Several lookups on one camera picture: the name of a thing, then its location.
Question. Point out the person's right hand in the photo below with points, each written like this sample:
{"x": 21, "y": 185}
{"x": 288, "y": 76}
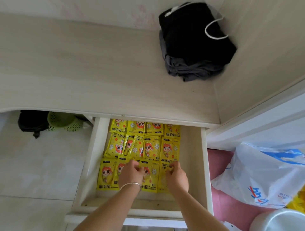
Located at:
{"x": 178, "y": 180}

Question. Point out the person's left hand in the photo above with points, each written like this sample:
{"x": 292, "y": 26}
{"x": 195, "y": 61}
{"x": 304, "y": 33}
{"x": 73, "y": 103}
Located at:
{"x": 132, "y": 175}

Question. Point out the white drawer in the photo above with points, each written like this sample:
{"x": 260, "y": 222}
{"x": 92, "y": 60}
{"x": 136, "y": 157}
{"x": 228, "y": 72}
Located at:
{"x": 190, "y": 154}

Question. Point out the yellow packets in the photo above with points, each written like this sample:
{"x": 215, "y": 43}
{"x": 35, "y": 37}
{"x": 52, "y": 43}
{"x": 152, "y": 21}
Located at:
{"x": 166, "y": 150}

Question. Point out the person's right forearm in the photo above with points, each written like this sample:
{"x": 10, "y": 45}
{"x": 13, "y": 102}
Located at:
{"x": 197, "y": 214}

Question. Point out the person's left forearm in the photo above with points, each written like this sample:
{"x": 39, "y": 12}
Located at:
{"x": 107, "y": 211}

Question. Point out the white blue-printed plastic bag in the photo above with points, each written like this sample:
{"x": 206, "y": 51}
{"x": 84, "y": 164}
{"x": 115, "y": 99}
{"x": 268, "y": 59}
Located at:
{"x": 250, "y": 176}

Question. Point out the black plastic bag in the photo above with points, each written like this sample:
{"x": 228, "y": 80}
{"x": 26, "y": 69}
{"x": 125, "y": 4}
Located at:
{"x": 31, "y": 121}

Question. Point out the pink bedding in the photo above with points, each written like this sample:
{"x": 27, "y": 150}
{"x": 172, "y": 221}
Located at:
{"x": 228, "y": 207}

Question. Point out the crumpled white plastic sheet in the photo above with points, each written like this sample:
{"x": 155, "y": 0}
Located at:
{"x": 230, "y": 227}

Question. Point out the green plastic basket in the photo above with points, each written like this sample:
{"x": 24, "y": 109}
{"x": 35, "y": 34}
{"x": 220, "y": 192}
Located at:
{"x": 59, "y": 119}

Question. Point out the white round container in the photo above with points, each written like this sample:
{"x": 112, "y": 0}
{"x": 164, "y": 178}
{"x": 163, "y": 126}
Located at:
{"x": 281, "y": 221}

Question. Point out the grey folded garment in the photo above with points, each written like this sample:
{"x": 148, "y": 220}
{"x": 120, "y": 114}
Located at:
{"x": 190, "y": 71}

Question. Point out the yellow plastic item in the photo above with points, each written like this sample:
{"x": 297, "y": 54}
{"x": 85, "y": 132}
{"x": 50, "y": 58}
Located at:
{"x": 299, "y": 202}

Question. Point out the black folded garment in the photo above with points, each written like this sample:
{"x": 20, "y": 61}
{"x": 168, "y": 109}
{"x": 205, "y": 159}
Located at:
{"x": 190, "y": 35}

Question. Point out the white wardrobe frame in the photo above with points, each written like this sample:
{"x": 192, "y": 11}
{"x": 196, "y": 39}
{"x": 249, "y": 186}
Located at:
{"x": 262, "y": 123}

